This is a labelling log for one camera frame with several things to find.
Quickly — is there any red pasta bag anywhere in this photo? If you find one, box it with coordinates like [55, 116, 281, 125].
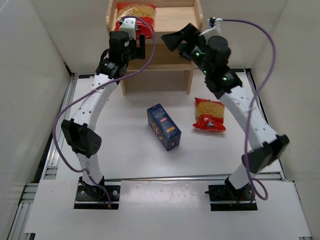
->
[192, 97, 226, 133]
[114, 2, 156, 39]

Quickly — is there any blue pasta box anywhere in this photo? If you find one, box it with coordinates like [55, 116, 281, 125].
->
[146, 103, 182, 151]

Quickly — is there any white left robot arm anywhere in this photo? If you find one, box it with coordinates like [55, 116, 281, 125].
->
[61, 31, 146, 199]

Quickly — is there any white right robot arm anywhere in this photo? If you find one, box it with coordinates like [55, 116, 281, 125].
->
[161, 23, 290, 195]

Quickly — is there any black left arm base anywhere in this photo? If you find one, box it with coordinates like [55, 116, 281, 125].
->
[73, 177, 121, 210]

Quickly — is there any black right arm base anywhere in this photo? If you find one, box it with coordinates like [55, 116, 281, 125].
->
[204, 177, 258, 212]

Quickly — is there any wooden three-tier shelf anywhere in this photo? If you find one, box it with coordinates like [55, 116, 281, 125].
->
[106, 0, 204, 94]

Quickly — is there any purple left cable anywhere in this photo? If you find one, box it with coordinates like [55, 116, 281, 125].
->
[52, 16, 157, 208]

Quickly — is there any purple cable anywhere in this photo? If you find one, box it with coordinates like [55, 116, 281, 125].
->
[221, 17, 277, 201]
[52, 16, 157, 208]

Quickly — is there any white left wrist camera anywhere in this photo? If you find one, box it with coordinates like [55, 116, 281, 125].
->
[119, 17, 137, 40]

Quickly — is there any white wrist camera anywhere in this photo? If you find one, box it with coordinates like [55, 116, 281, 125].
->
[119, 17, 137, 40]
[200, 17, 224, 39]

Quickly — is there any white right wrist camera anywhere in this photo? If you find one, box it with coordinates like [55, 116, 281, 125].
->
[200, 17, 224, 39]

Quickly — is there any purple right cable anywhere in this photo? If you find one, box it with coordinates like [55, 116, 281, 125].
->
[221, 17, 277, 201]

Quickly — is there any aluminium rail frame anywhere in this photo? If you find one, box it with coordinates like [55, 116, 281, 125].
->
[9, 71, 312, 240]

